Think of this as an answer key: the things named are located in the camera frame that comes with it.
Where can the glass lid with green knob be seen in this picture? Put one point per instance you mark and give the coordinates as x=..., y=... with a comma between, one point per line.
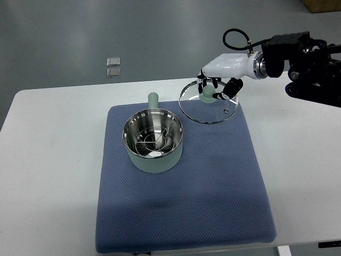
x=203, y=108

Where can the black table bracket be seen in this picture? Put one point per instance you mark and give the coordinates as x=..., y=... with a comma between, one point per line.
x=330, y=244

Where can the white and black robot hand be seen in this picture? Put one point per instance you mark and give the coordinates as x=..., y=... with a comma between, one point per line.
x=233, y=66

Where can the lower metal floor plate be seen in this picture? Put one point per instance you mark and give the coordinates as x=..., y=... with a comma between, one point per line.
x=113, y=72

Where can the green pot with steel interior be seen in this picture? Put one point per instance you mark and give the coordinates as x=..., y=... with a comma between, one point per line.
x=153, y=116

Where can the metal floor plate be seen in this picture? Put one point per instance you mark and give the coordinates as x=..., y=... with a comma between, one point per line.
x=113, y=61
x=113, y=72

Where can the wire steaming rack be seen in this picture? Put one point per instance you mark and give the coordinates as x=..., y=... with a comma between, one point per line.
x=154, y=142

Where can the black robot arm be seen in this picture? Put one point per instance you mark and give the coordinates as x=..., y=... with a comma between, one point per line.
x=314, y=74

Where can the blue textured fabric mat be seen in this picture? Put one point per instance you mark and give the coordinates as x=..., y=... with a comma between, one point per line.
x=214, y=195

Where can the upper metal floor plate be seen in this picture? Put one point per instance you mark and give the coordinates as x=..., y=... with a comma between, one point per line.
x=113, y=61

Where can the brown cardboard box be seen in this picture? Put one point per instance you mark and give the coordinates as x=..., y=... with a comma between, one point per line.
x=320, y=6

